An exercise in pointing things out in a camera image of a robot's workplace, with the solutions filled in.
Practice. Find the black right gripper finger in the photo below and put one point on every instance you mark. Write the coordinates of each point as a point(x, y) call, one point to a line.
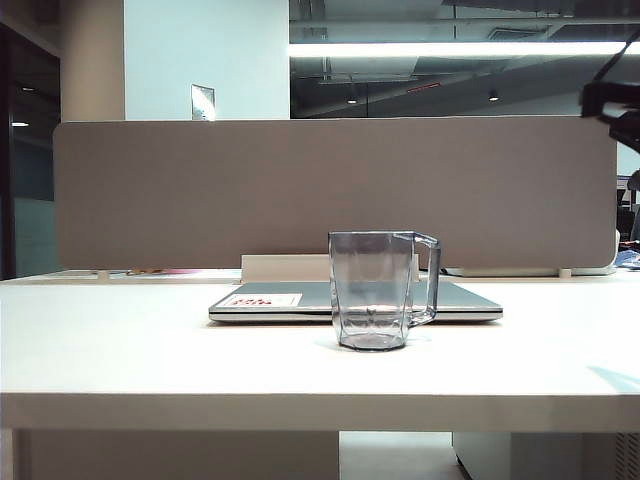
point(607, 93)
point(627, 129)

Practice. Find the silver closed laptop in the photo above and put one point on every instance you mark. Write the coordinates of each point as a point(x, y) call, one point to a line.
point(280, 312)

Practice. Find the dark office chair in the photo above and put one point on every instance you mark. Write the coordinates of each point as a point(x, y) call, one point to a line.
point(631, 200)

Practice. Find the round ceiling spotlight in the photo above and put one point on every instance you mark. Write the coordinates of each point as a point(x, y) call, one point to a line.
point(493, 96)
point(352, 100)

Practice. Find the blue cloth item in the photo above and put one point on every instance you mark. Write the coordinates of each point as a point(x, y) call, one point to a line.
point(629, 259)

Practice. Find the long white ceiling light strip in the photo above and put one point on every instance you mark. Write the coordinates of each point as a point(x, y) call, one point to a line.
point(450, 49)

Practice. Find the beige fabric desk partition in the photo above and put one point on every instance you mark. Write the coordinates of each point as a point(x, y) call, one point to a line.
point(250, 190)

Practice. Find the red and white sticker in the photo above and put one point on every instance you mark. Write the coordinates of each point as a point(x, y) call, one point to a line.
point(260, 301)

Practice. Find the colourful papers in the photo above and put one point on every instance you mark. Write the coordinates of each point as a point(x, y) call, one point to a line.
point(155, 272)

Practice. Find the framed wall notice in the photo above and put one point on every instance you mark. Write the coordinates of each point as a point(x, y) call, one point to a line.
point(202, 102)

